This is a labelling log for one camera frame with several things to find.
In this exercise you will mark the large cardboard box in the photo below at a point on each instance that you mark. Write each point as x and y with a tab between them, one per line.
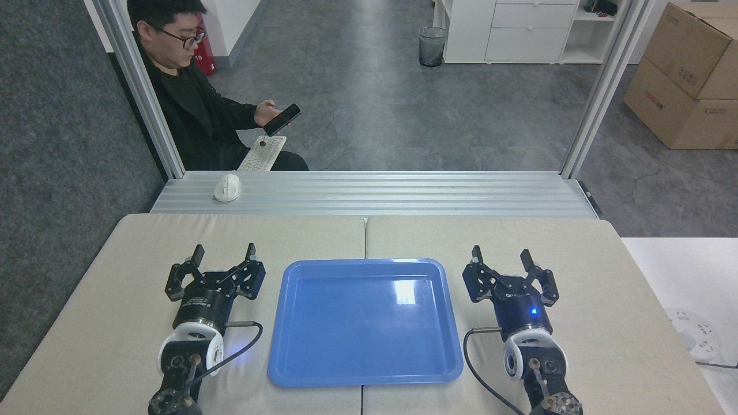
669	112

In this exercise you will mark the grey mesh waste bin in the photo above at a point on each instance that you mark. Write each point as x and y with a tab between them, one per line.
432	47

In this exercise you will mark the blue plastic tray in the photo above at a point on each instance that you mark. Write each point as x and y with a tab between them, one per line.
364	323

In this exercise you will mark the white round power socket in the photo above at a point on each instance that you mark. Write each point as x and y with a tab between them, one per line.
695	334

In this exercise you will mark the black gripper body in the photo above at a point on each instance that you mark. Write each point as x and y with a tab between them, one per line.
519	314
203	304

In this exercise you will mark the person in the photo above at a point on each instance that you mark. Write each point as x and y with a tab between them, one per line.
184	109

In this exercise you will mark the white computer mouse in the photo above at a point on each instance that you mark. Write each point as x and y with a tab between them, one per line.
226	188

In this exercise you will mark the small black device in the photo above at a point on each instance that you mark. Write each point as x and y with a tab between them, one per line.
602	7

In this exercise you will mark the white drawer cabinet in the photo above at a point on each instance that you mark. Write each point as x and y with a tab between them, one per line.
519	34

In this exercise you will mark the person's left hand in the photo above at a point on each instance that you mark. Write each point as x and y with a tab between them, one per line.
265	112

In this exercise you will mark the red fire extinguisher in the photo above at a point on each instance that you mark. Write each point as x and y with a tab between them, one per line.
205	55

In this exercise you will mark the black end bracket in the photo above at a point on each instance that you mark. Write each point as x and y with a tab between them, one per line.
591	197

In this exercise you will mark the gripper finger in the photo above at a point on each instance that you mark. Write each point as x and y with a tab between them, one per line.
545	282
180	276
481	279
248	276

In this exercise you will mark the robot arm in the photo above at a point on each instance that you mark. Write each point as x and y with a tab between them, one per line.
190	346
533	357

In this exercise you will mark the dark grey felt partition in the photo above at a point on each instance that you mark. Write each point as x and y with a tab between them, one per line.
63	173

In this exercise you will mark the white keyboard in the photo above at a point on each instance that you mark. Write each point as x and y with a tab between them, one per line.
262	154

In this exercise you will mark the silver aluminium post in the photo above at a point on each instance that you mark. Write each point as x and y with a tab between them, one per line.
605	86
144	92

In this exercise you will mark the silver aluminium rail platform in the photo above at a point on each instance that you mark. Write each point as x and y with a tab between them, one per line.
375	193

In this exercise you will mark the black smartphone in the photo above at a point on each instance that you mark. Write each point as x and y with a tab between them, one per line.
283	119

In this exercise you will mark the small cardboard box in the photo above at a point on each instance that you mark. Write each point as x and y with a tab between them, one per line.
692	46

